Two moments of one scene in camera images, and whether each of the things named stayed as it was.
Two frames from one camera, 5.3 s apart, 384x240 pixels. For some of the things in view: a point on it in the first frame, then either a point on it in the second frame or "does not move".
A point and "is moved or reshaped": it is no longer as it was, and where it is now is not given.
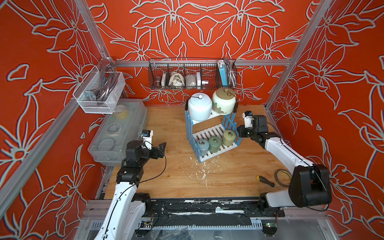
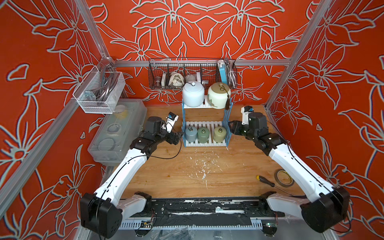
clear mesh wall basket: (99, 92) does not move
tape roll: (282, 177) does not move
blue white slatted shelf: (215, 134) is moved or reshaped
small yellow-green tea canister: (228, 137) to (219, 134)
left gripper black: (154, 151) to (171, 140)
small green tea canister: (214, 144) to (203, 134)
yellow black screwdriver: (259, 178) does not move
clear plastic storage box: (126, 126) does not move
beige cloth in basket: (176, 80) does not move
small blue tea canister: (203, 145) to (191, 133)
